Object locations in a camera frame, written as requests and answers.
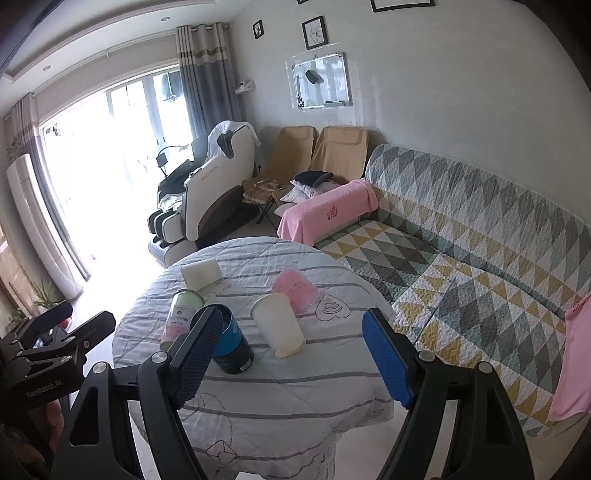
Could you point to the large black picture frame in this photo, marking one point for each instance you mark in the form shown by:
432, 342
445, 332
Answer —
379, 6

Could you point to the potted green plant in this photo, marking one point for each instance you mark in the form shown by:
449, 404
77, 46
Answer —
46, 299

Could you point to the wall whiteboard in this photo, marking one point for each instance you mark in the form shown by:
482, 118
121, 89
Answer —
322, 82

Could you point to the white massage chair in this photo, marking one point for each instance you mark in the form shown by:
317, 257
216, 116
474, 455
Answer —
201, 201

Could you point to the white paper cup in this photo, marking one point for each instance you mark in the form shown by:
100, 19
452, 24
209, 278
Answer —
198, 275
278, 324

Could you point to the pink towel on armrest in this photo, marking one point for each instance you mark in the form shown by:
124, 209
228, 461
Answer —
309, 222

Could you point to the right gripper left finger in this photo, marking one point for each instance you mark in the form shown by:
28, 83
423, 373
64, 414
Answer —
97, 441

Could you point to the triangle patterned sofa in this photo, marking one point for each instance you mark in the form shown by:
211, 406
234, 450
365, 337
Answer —
476, 268

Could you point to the pink plastic cup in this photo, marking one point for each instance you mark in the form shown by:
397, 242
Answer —
300, 292

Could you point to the person's left hand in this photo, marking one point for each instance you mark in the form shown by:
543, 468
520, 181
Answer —
29, 441

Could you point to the tan folding chair left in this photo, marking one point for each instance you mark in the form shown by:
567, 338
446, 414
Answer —
291, 155

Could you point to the striped quilted table cover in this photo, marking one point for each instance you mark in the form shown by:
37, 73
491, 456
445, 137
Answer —
283, 418

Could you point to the blue and black can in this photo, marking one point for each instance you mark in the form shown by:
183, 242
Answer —
232, 353

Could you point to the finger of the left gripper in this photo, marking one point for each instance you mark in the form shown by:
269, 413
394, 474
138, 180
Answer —
28, 332
77, 344

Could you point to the pink and green canister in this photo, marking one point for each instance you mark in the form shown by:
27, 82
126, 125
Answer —
184, 305

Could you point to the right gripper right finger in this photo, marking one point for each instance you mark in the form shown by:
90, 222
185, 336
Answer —
487, 440

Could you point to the dark navy cushion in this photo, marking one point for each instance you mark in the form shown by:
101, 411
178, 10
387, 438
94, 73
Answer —
312, 178

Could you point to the tan folding chair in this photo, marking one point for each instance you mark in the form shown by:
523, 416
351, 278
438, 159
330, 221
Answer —
343, 151
291, 155

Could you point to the pink cloth on sofa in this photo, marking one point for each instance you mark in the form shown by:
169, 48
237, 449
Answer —
573, 392

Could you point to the grey curtain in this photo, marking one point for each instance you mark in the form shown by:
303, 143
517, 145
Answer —
207, 76

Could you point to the tan folding chair right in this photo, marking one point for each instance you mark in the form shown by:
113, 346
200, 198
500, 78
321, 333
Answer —
343, 151

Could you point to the white pillows on chair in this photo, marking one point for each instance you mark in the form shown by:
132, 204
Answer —
299, 192

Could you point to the white standing air conditioner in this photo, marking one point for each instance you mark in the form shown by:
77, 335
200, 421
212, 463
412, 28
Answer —
40, 229

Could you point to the white paper cup near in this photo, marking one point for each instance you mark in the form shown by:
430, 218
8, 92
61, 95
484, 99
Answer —
278, 324

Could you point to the small black framed picture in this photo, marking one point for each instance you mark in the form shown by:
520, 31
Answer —
257, 29

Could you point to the white paper cup far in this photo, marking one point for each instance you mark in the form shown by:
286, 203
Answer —
198, 275

